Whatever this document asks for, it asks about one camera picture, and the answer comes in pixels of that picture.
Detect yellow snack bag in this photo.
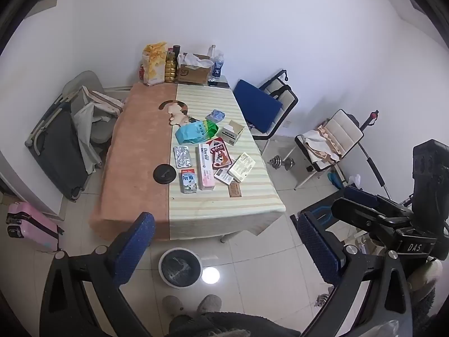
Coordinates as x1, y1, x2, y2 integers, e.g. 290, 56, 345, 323
142, 42, 168, 85

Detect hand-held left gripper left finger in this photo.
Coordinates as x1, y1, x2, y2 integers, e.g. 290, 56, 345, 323
40, 211, 156, 337

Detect teal snack bag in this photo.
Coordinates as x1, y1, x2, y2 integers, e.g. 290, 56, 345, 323
175, 119, 221, 144

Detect person's right hand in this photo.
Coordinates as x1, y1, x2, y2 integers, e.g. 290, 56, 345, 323
407, 260, 443, 291

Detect striped cream table cloth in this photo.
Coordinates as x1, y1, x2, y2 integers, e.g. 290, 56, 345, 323
168, 83, 286, 242

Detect blue black floor mat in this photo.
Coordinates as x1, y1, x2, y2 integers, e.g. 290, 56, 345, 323
290, 205, 337, 233

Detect person's legs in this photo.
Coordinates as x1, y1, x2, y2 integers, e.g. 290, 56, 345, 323
168, 310, 302, 337

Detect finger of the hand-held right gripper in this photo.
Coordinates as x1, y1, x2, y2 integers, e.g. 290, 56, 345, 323
331, 198, 413, 243
344, 185, 414, 215

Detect white tissue carton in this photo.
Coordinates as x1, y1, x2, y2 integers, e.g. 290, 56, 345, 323
221, 120, 245, 146

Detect metal dumbbell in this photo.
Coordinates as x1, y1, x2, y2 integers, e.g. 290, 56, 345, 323
316, 286, 335, 306
268, 155, 297, 171

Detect blue slippers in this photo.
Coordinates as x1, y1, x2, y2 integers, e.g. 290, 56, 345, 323
328, 170, 346, 190

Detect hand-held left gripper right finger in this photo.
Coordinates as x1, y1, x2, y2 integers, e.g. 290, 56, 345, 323
296, 211, 414, 337

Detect black frame chair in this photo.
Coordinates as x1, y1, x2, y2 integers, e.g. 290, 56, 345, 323
251, 70, 299, 155

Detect grey chair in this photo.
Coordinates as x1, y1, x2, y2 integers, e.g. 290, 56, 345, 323
62, 71, 123, 144

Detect pink suitcase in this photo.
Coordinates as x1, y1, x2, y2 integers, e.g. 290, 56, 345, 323
6, 202, 64, 253

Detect blue label water bottle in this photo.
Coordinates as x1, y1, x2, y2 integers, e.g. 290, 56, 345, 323
211, 53, 225, 78

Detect dark folding bed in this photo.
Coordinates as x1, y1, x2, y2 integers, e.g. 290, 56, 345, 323
24, 88, 90, 202

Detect cardboard box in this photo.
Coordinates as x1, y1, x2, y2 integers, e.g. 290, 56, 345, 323
175, 53, 214, 85

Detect golden oil bottle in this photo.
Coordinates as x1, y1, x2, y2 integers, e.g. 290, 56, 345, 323
165, 53, 178, 83

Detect white padded chair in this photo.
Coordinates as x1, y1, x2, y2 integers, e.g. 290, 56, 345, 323
294, 109, 363, 191

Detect blue white milk carton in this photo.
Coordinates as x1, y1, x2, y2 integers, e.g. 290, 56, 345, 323
180, 169, 197, 194

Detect long pink white box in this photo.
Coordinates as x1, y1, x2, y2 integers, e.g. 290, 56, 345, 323
197, 143, 215, 192

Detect black round lid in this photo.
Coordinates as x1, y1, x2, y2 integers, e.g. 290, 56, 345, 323
153, 164, 176, 185

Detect red brown snack packet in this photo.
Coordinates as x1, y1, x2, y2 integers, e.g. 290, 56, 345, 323
205, 138, 233, 168

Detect person's right forearm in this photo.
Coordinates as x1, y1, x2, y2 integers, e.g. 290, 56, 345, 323
410, 286, 443, 337

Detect white cloth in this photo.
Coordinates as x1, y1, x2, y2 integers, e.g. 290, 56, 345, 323
72, 102, 103, 174

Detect grey fuzzy slipper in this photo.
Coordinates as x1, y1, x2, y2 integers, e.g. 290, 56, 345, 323
162, 295, 184, 319
196, 294, 223, 316

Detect silver blister pack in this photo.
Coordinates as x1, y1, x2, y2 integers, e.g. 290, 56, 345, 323
173, 145, 193, 169

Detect brown table cloth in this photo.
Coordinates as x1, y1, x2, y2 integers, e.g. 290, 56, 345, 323
88, 82, 178, 241

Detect white plastic bag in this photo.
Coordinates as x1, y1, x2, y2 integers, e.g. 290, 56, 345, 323
177, 52, 214, 69

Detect beige cloth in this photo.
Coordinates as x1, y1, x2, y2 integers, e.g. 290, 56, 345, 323
302, 124, 342, 166

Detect small white barcode box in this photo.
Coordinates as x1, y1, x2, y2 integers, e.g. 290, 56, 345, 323
214, 168, 233, 185

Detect white printed medicine box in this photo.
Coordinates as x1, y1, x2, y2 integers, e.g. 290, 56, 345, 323
228, 152, 256, 183

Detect black pole with red tip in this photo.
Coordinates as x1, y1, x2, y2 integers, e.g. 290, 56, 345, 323
358, 110, 391, 199

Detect white round trash bin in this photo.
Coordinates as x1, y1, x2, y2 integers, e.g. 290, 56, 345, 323
158, 247, 203, 289

